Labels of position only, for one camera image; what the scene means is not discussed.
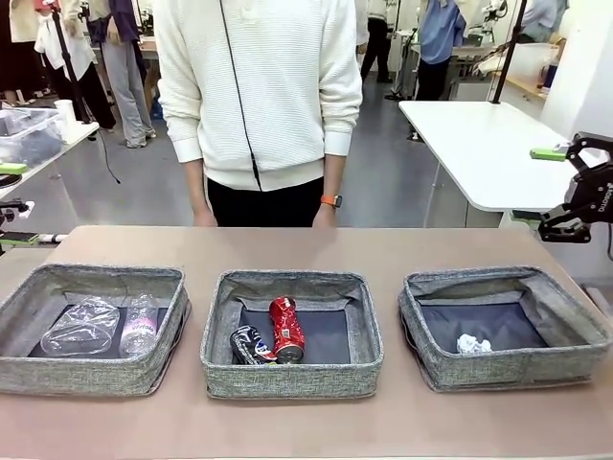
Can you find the crushed black soda can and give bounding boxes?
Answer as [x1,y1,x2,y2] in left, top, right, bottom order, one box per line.
[229,325,278,366]

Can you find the background person green shirt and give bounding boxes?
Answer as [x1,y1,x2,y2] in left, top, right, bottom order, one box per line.
[521,0,571,44]

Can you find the black tripod pole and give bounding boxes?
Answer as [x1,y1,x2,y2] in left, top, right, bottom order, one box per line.
[47,7,93,125]

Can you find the grey fabric basket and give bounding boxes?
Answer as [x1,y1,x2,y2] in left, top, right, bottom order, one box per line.
[397,265,613,393]
[199,268,385,400]
[0,262,193,398]

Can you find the person's left forearm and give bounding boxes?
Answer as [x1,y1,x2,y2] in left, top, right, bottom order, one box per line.
[323,153,347,197]

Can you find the large white table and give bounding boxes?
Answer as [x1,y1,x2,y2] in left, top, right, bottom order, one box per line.
[397,99,613,241]

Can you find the person in white sweater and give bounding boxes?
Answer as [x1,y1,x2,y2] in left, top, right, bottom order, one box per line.
[156,0,364,193]

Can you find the background person white top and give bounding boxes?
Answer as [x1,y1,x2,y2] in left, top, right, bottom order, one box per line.
[34,0,117,131]

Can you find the clear plastic storage bin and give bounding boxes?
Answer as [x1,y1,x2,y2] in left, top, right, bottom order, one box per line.
[0,107,66,167]

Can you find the black trousers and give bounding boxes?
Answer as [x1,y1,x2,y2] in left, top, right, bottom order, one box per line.
[206,174,327,228]

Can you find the background person blue shirt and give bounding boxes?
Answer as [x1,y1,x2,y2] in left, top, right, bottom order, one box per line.
[417,0,468,102]

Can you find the clear plastic water bottle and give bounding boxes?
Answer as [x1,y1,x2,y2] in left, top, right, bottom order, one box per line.
[118,292,160,356]

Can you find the translucent plastic container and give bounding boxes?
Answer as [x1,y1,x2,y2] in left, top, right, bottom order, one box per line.
[506,42,566,90]

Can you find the crushed clear plastic cup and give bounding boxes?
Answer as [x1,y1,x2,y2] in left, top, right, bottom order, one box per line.
[40,295,121,357]

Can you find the black hanging cable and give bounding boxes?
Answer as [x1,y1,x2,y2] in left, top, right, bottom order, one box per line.
[97,127,122,186]

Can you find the thin black microphone cable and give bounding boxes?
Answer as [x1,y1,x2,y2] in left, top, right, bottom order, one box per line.
[219,0,262,193]

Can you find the person's left hand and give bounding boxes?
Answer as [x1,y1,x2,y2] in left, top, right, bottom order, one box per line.
[311,204,339,229]

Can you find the crushed red soda can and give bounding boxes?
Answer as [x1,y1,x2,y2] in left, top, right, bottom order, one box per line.
[268,295,307,363]

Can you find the white paper cup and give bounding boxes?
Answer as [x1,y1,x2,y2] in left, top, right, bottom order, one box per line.
[53,99,78,125]

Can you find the background person black clothes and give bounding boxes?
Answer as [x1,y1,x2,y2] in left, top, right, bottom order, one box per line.
[0,0,39,104]

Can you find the white paper ball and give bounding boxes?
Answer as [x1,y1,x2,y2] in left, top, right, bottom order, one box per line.
[455,333,493,355]

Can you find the background person grey trousers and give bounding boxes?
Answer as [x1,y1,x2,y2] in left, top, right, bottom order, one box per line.
[88,0,157,149]

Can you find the person's right forearm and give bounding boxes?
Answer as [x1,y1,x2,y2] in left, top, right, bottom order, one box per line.
[182,160,212,217]

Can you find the small white side table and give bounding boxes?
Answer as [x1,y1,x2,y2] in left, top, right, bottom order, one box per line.
[0,107,101,200]

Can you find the black clamp mount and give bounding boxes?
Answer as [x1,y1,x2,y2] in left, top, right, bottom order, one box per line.
[0,198,35,224]

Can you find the background person dark trousers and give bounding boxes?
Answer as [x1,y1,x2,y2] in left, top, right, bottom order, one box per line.
[358,0,393,85]

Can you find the black stand pole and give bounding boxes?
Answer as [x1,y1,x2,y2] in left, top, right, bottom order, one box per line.
[491,0,529,105]

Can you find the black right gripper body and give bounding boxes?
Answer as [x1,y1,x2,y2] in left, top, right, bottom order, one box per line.
[563,162,613,226]

